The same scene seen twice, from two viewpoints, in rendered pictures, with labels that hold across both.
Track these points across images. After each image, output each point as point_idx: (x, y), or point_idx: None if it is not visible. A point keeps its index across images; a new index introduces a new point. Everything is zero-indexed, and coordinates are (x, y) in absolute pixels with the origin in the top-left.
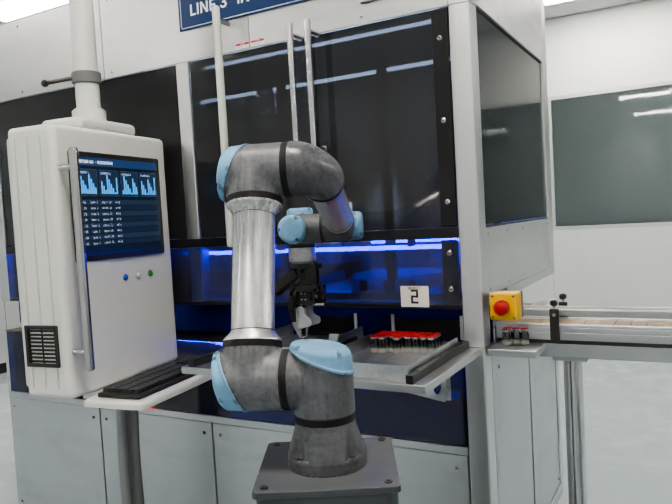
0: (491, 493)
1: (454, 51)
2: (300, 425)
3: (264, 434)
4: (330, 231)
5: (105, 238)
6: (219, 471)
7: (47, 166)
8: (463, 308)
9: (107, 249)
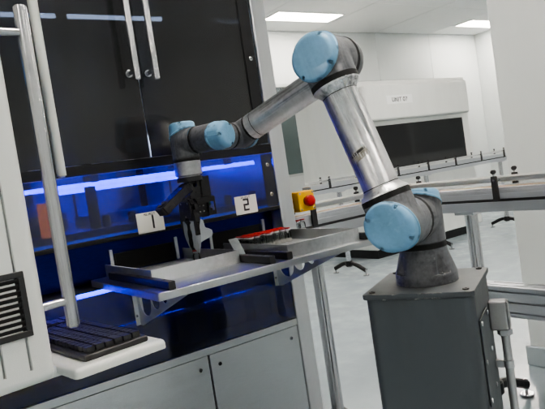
0: (314, 346)
1: (253, 6)
2: (433, 248)
3: (106, 395)
4: (253, 135)
5: None
6: None
7: None
8: (281, 207)
9: None
